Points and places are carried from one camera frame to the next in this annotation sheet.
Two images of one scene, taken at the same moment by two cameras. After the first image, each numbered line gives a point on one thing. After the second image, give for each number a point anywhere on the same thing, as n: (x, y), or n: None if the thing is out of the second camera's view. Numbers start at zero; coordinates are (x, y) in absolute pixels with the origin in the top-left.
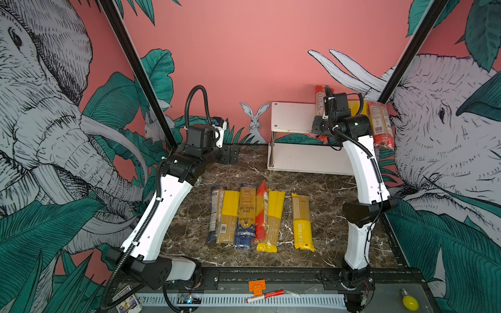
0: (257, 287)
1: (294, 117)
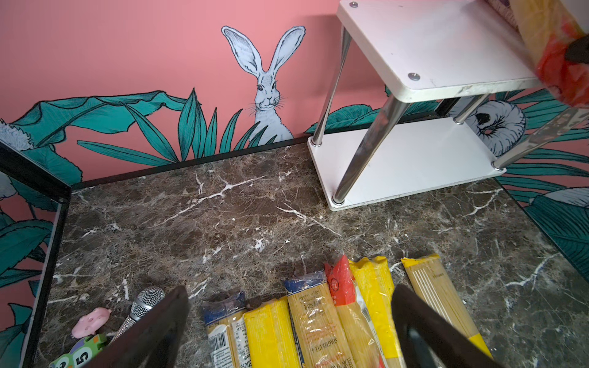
0: None
1: (435, 60)
